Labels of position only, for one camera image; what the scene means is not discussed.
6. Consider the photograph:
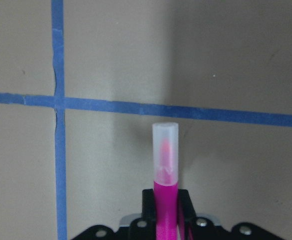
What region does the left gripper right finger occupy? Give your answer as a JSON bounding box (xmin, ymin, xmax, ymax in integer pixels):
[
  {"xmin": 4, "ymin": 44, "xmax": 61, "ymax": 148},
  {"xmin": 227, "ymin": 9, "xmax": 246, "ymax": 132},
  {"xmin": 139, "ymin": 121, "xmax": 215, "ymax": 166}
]
[{"xmin": 178, "ymin": 189, "xmax": 196, "ymax": 224}]

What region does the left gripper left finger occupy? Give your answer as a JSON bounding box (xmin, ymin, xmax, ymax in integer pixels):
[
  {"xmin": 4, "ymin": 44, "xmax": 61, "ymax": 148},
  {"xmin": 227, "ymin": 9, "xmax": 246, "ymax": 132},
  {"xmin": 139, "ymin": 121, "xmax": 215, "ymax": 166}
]
[{"xmin": 141, "ymin": 189, "xmax": 157, "ymax": 224}]

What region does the pink marker pen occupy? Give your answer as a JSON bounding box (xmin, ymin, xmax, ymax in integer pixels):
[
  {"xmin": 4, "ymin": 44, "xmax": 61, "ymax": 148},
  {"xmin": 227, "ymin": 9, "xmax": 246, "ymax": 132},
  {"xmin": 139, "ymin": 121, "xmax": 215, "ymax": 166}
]
[{"xmin": 152, "ymin": 122, "xmax": 179, "ymax": 240}]

